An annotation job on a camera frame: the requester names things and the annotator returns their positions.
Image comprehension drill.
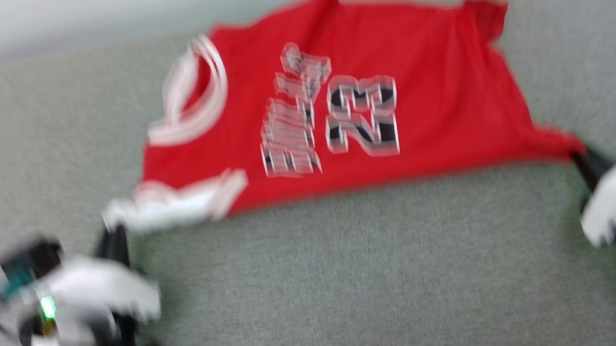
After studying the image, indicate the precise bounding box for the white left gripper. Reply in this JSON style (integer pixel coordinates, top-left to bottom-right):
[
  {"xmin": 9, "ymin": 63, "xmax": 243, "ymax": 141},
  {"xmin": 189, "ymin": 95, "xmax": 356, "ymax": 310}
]
[{"xmin": 13, "ymin": 219, "xmax": 166, "ymax": 345}]

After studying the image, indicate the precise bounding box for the red basketball jersey white trim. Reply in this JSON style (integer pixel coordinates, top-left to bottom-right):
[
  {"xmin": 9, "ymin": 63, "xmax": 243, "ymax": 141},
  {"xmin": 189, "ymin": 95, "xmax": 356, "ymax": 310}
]
[{"xmin": 72, "ymin": 0, "xmax": 590, "ymax": 239}]

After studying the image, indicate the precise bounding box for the grey fabric sofa cushion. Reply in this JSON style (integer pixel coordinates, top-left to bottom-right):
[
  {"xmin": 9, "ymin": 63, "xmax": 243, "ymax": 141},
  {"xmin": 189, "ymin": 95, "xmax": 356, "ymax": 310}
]
[{"xmin": 0, "ymin": 0, "xmax": 616, "ymax": 346}]

